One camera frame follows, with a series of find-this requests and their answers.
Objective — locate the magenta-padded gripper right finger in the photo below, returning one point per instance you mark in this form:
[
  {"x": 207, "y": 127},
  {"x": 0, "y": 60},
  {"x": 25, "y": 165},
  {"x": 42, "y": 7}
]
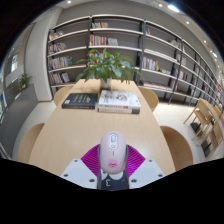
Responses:
[{"x": 146, "y": 171}]

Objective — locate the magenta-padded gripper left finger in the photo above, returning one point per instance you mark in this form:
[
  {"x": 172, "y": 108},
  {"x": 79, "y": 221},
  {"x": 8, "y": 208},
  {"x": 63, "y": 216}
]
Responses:
[{"x": 78, "y": 171}]

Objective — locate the pink computer mouse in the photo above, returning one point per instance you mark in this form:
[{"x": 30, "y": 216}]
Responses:
[{"x": 113, "y": 151}]

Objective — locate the black cartoon face mouse pad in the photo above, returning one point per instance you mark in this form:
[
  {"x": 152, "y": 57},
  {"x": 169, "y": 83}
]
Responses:
[{"x": 115, "y": 184}]

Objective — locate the light wooden round-back chair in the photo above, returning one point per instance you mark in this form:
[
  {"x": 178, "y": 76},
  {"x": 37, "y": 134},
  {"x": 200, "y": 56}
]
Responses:
[
  {"x": 178, "y": 146},
  {"x": 150, "y": 98},
  {"x": 30, "y": 143},
  {"x": 61, "y": 95}
]

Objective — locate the red and white book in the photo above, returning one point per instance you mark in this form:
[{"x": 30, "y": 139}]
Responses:
[{"x": 118, "y": 110}]

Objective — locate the black hardcover book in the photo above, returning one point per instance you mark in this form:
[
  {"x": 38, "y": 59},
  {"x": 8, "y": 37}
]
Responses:
[{"x": 80, "y": 100}]

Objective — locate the white illustrated book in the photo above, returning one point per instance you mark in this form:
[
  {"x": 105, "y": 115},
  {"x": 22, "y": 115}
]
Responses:
[{"x": 120, "y": 98}]

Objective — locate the small green background plant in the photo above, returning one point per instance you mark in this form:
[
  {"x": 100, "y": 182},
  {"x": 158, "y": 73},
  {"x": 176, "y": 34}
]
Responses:
[{"x": 25, "y": 80}]

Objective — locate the potted green plant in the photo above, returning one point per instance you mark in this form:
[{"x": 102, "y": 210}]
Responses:
[{"x": 108, "y": 66}]

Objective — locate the grey bookshelf unit with books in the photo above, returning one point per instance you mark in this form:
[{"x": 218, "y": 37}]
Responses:
[{"x": 160, "y": 43}]

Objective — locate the ceiling lights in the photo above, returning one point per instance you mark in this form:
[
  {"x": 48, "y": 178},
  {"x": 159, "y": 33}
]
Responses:
[{"x": 173, "y": 7}]

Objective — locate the wooden frame chair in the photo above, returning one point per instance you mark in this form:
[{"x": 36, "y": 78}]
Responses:
[{"x": 205, "y": 116}]

